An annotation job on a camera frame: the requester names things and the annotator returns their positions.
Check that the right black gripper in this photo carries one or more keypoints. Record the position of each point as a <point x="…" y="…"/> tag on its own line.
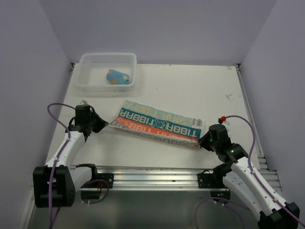
<point x="202" y="141"/>

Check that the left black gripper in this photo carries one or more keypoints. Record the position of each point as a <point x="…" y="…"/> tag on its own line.
<point x="101" y="122"/>

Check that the blue polka dot towel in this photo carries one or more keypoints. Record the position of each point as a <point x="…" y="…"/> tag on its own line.
<point x="116" y="77"/>

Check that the rabbit print towel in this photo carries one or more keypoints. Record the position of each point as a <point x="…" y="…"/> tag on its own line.
<point x="159" y="125"/>

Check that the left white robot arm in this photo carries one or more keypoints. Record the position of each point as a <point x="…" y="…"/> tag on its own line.
<point x="55" y="184"/>

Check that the white plastic basket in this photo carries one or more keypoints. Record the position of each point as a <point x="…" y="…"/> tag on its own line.
<point x="93" y="68"/>

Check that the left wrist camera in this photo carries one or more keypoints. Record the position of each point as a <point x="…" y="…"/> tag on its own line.
<point x="83" y="102"/>

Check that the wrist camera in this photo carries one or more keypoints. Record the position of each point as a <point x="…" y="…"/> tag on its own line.
<point x="223" y="120"/>
<point x="83" y="102"/>

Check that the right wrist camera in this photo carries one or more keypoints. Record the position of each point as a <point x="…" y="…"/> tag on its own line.
<point x="223" y="120"/>

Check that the aluminium front rail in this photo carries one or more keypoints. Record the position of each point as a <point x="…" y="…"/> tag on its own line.
<point x="152" y="179"/>

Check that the aluminium rail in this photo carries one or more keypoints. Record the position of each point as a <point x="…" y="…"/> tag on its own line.
<point x="259" y="151"/>
<point x="152" y="179"/>

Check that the aluminium right side rail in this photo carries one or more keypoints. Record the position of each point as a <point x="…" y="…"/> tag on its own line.
<point x="259" y="151"/>

